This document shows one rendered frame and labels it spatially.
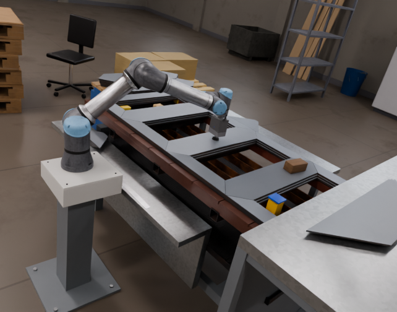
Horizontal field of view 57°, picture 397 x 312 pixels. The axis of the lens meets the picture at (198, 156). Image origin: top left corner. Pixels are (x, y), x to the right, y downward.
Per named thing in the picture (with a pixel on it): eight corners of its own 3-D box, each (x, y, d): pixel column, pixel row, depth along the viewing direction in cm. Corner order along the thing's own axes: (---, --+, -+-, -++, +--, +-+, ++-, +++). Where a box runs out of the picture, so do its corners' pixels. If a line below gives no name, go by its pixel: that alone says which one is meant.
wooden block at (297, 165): (297, 165, 205) (300, 157, 203) (305, 171, 201) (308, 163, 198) (282, 168, 198) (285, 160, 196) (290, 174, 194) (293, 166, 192)
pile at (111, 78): (172, 77, 334) (172, 70, 331) (200, 91, 310) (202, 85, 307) (91, 82, 282) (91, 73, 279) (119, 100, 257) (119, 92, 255)
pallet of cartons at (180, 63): (180, 80, 609) (185, 52, 588) (214, 99, 553) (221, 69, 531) (109, 83, 529) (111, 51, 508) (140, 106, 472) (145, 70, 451)
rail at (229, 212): (89, 107, 243) (90, 99, 240) (285, 259, 146) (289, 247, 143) (84, 108, 241) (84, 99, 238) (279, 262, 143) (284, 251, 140)
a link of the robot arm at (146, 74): (145, 64, 162) (232, 101, 185) (140, 58, 171) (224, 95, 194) (135, 88, 165) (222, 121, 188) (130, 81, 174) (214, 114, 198)
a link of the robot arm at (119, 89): (57, 128, 172) (148, 57, 172) (56, 117, 184) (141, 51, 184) (75, 145, 179) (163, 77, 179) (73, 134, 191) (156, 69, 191)
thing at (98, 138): (86, 124, 240) (87, 118, 238) (118, 150, 217) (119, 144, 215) (68, 126, 232) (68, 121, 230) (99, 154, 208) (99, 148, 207)
